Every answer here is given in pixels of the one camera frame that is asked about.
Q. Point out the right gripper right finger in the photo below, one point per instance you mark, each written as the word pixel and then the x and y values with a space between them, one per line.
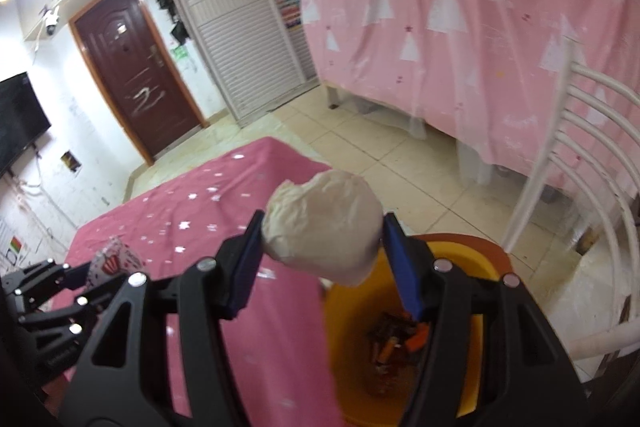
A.
pixel 491 356

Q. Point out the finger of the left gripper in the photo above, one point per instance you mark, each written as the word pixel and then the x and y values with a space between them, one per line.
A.
pixel 88 305
pixel 45 278

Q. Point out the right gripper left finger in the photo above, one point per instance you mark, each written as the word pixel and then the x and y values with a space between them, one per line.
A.
pixel 122 375

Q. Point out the cream paper ball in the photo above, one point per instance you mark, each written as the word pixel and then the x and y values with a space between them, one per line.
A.
pixel 329 227

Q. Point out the long orange carton box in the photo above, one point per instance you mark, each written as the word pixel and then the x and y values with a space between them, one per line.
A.
pixel 417 338

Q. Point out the yellow trash bin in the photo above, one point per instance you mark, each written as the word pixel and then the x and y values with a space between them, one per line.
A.
pixel 357 318

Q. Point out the eye chart poster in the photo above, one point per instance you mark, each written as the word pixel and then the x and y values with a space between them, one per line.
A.
pixel 13 251

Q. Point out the orange yellow tube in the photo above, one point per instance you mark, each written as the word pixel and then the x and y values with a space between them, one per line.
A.
pixel 384 350

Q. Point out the pink star tablecloth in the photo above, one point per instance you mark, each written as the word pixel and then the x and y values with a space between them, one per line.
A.
pixel 276 345

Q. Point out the white metal chair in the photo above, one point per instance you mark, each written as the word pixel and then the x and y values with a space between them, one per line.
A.
pixel 619 336

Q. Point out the dark brown door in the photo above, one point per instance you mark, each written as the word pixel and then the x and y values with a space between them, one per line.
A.
pixel 133 70

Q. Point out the black hanging bags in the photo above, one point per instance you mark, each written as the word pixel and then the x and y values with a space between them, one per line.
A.
pixel 179 31

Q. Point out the pink tree-print bed curtain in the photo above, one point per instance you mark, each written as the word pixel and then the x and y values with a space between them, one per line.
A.
pixel 482 71

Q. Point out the wall-mounted black television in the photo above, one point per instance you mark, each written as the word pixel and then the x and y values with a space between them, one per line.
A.
pixel 22 120

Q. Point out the white security camera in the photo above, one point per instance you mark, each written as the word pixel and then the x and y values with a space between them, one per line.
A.
pixel 49 19

